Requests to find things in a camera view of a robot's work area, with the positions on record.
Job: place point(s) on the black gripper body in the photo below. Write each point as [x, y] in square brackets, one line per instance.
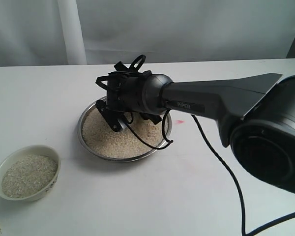
[124, 90]

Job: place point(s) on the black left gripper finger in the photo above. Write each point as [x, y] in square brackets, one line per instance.
[155, 119]

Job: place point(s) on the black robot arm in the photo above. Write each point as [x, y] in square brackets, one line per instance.
[255, 115]

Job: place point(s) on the rice in steel tray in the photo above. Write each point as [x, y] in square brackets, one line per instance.
[100, 138]

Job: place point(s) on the rice in white bowl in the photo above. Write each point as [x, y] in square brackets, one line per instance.
[28, 176]

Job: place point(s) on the white ceramic bowl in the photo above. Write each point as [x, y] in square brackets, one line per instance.
[17, 155]

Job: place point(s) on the round steel tray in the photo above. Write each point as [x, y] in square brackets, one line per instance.
[83, 143]

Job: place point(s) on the white backdrop curtain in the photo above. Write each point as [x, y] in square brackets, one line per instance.
[79, 32]

